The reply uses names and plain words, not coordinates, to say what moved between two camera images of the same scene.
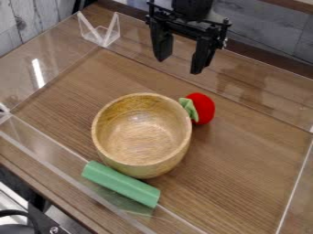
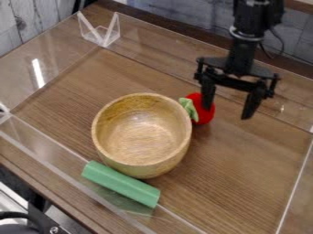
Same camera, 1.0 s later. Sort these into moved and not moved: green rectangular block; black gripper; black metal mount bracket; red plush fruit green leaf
Moved: black gripper
Not moved: black metal mount bracket; red plush fruit green leaf; green rectangular block
